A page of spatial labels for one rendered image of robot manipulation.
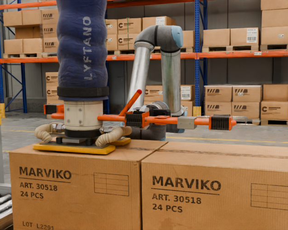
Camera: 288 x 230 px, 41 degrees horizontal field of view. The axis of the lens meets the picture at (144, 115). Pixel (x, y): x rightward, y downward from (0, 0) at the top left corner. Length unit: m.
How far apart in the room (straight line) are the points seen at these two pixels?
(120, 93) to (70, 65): 9.18
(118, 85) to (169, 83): 8.55
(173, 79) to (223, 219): 1.06
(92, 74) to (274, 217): 0.89
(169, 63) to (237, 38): 6.62
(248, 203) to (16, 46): 9.86
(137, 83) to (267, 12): 6.92
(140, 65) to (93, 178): 0.75
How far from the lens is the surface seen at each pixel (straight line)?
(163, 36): 2.13
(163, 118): 1.57
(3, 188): 2.53
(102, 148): 1.57
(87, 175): 1.57
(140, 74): 2.04
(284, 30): 8.72
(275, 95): 9.19
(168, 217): 1.49
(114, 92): 10.85
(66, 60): 1.64
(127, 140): 1.76
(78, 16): 1.63
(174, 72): 2.24
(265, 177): 1.38
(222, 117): 1.51
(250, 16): 10.09
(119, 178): 1.51
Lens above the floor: 1.29
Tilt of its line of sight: 7 degrees down
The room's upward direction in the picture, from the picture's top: 1 degrees counter-clockwise
